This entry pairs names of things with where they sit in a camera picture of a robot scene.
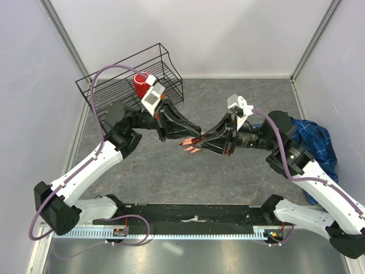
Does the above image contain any red cup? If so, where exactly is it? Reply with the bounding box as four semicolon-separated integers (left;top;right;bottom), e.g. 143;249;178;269
133;72;150;99

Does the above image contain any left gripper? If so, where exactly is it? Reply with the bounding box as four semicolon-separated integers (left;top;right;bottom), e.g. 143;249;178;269
133;98;203;143

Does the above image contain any slotted cable duct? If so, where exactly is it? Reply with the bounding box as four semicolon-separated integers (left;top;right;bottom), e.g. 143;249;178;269
52;227;267;240

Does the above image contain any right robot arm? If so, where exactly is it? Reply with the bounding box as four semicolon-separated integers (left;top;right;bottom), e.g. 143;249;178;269
192;110;364;259

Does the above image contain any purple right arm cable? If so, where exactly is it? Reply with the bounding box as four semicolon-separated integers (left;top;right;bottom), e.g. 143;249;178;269
252;108;365;219

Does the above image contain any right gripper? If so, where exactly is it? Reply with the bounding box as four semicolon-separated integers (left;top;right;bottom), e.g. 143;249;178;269
194;112;277;156

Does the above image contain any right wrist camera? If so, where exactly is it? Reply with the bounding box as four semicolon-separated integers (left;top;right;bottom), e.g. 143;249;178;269
227;94;254;130

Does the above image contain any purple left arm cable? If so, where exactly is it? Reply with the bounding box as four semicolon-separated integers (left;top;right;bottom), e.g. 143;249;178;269
28;65;157;241

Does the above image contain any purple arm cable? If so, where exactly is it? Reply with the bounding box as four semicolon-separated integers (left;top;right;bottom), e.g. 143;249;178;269
28;65;157;241
252;108;365;219

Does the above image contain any blue plaid shirt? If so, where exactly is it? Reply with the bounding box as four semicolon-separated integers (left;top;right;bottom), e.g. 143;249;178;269
253;116;340;205

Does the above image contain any black wire rack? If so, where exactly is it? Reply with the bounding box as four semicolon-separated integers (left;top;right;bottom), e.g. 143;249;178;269
93;43;184;134

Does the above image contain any red nail polish bottle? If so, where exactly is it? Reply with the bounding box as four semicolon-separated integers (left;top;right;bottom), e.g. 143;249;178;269
191;138;202;145

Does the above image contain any mannequin hand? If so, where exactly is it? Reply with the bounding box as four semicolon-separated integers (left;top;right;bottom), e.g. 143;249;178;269
179;137;201;154

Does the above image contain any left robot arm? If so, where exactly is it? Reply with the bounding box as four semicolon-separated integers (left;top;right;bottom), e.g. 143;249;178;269
34;98;201;235

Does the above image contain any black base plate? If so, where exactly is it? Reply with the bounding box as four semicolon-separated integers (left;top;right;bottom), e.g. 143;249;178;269
92;203;286;236

